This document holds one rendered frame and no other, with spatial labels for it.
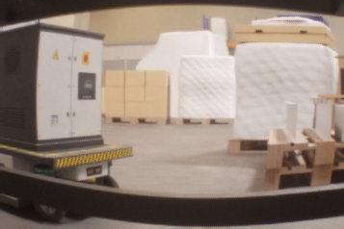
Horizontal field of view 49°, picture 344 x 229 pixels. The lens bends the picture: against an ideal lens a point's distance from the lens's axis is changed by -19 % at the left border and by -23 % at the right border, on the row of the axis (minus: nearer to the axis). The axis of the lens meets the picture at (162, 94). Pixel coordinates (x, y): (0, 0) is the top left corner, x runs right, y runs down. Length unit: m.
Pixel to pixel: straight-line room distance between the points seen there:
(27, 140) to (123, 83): 7.53
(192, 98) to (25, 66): 7.50
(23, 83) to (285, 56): 2.93
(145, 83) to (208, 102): 1.27
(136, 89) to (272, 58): 5.27
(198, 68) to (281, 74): 5.02
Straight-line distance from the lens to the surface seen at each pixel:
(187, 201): 0.94
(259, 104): 4.33
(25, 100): 1.75
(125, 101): 9.20
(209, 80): 9.01
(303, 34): 4.22
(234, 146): 4.46
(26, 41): 1.78
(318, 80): 4.10
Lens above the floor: 0.55
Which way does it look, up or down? level
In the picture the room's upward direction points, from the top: 1 degrees clockwise
